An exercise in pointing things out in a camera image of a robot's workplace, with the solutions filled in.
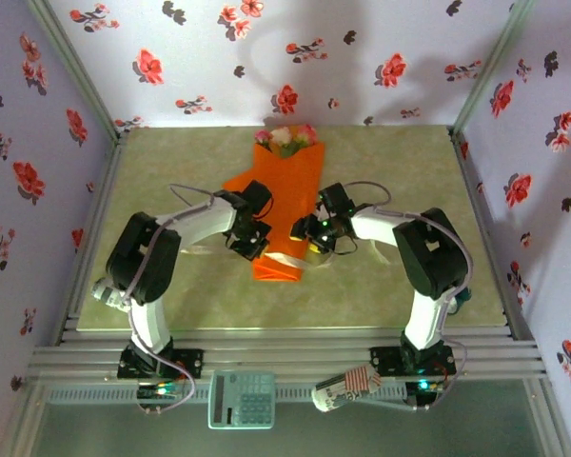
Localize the aluminium frame post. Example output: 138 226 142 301
26 0 128 144
449 0 541 139

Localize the narrow aluminium frame beam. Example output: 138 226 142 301
59 327 515 348

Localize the aluminium frame leg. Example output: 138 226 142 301
0 380 47 457
522 378 571 457

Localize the lilac arm cable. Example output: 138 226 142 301
346 179 475 411
123 183 216 416

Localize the pale green desk calculator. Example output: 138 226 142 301
207 370 276 430

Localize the lilac right arm cable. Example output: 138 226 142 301
346 179 475 411

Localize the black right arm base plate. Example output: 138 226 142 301
369 346 457 377

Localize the white and pink rose stem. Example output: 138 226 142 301
269 123 319 159

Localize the wide aluminium frame beam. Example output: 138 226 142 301
28 346 548 381

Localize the lilac left arm cable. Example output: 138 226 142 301
123 183 216 416

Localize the grey perforated cable tray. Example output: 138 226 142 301
45 384 410 406

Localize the orange wrapping paper sheet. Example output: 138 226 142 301
222 140 326 286

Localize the aluminium frame side rail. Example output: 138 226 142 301
51 135 129 347
449 128 539 342

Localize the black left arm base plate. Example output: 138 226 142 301
117 348 205 381

